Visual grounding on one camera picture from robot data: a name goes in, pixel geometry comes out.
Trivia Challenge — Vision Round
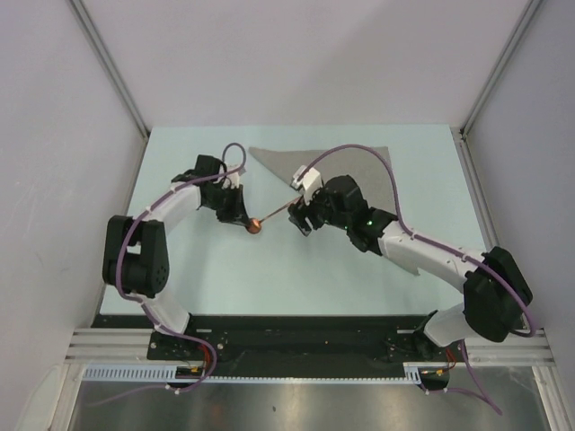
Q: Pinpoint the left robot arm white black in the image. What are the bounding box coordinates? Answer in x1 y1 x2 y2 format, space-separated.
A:
102 154 252 359

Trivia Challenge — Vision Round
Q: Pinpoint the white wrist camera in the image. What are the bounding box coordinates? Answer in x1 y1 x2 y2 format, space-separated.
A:
290 165 323 202
218 168 245 189

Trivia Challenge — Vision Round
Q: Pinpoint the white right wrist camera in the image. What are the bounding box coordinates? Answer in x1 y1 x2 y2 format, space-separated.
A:
290 165 323 202

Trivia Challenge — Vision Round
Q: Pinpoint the copper spoon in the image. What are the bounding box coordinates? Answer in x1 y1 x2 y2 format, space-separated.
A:
246 198 298 234

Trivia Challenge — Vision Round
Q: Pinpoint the white slotted cable duct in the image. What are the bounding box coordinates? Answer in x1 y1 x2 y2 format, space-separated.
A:
83 364 421 384

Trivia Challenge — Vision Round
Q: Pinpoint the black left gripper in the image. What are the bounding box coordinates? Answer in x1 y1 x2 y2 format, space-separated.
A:
204 184 251 227

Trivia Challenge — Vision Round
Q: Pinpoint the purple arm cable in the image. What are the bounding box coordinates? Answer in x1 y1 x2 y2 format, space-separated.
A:
89 143 247 408
301 143 539 417

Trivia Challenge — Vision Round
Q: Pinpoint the aluminium corner post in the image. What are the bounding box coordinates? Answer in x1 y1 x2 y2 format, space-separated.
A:
66 0 151 143
459 0 545 137

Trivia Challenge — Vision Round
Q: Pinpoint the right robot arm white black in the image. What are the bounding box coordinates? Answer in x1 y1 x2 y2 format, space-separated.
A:
288 169 533 360

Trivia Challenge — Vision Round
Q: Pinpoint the left aluminium corner post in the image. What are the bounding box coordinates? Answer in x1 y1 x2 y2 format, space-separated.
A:
66 0 151 143

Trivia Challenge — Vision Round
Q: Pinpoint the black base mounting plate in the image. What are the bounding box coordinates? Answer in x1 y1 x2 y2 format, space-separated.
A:
92 313 468 381

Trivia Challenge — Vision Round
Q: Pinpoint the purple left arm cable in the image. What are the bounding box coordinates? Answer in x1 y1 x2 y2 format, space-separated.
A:
89 143 247 408

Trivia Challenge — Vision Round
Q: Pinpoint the right aluminium corner post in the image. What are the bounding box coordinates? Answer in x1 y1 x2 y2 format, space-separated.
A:
459 0 545 137

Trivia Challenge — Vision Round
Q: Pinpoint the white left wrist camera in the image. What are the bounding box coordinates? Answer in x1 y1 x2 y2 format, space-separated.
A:
218 168 245 189

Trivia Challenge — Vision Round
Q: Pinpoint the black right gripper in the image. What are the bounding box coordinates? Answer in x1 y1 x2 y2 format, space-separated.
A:
287 183 350 237

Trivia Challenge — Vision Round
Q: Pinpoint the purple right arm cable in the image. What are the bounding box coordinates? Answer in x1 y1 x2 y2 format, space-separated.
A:
301 143 539 417

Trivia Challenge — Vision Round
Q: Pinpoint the grey cloth napkin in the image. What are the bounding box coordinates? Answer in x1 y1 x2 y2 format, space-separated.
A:
250 147 419 275

